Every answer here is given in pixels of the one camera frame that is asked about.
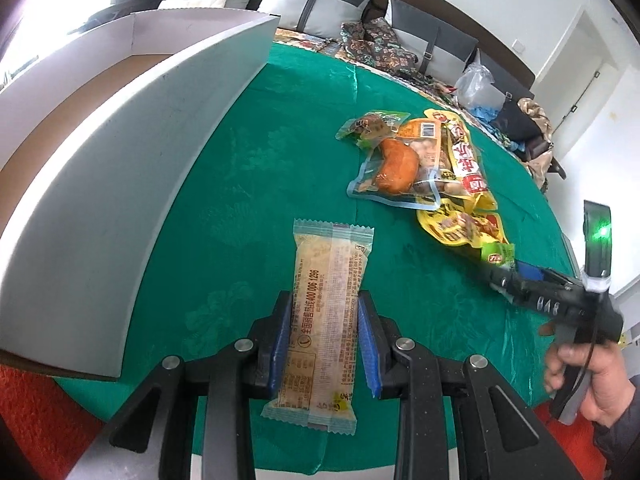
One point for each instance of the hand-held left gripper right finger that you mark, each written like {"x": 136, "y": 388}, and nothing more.
{"x": 370, "y": 350}

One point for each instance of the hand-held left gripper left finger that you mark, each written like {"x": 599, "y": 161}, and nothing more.
{"x": 282, "y": 340}

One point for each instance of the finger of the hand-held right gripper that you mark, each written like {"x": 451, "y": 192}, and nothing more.
{"x": 510, "y": 285}
{"x": 532, "y": 271}

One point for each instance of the beige snack bar packet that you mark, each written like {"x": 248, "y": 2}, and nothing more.
{"x": 325, "y": 285}

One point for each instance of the yellow-edged peanut bag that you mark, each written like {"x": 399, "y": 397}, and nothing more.
{"x": 427, "y": 152}

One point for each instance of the white cardboard box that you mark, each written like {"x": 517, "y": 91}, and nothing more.
{"x": 100, "y": 185}

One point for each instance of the person's right forearm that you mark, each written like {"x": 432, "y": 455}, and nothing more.
{"x": 620, "y": 445}

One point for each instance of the person's right hand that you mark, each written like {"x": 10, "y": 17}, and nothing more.
{"x": 605, "y": 385}

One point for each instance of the small green snack packet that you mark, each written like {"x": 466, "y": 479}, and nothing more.
{"x": 500, "y": 254}

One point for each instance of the wide yellow snack packet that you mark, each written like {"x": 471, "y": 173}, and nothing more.
{"x": 450, "y": 227}

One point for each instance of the beige patterned cloth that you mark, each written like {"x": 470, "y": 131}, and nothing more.
{"x": 542, "y": 145}

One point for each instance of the long yellow red-label packet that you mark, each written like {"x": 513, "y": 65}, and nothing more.
{"x": 465, "y": 155}

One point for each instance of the black bag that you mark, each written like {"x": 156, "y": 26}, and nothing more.
{"x": 517, "y": 120}

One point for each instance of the blue cloth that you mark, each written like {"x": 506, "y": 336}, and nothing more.
{"x": 487, "y": 114}

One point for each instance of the green tablecloth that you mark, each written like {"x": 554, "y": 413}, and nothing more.
{"x": 225, "y": 185}

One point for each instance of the clear packet with orange chicken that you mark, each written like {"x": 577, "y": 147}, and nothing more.
{"x": 395, "y": 165}

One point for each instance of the white door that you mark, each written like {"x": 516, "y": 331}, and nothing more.
{"x": 580, "y": 85}

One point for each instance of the clear plastic bag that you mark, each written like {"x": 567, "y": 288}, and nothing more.
{"x": 477, "y": 85}

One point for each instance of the green packet with brown snack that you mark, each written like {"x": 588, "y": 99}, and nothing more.
{"x": 370, "y": 125}

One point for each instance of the dark floral pillows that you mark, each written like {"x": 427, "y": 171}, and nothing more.
{"x": 380, "y": 47}

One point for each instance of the floral blanket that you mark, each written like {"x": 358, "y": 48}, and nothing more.
{"x": 310, "y": 40}

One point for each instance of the small beige pillow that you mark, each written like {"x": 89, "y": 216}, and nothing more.
{"x": 195, "y": 2}

